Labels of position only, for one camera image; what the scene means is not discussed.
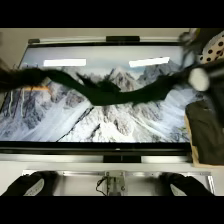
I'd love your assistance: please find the silver frame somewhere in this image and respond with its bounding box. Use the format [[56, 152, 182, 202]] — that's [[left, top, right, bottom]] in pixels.
[[20, 169, 217, 197]]

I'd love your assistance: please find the black garment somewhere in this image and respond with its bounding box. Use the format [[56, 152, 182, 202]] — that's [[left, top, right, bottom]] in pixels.
[[20, 66, 198, 107]]

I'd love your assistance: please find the black cable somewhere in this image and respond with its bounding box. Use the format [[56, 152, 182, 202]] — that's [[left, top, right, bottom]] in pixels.
[[95, 176, 108, 197]]

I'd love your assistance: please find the tan garment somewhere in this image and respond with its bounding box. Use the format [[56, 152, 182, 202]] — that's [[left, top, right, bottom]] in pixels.
[[184, 114, 224, 169]]

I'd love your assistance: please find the white black-dotted garment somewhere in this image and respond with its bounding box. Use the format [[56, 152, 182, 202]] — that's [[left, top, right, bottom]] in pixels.
[[198, 30, 224, 65]]

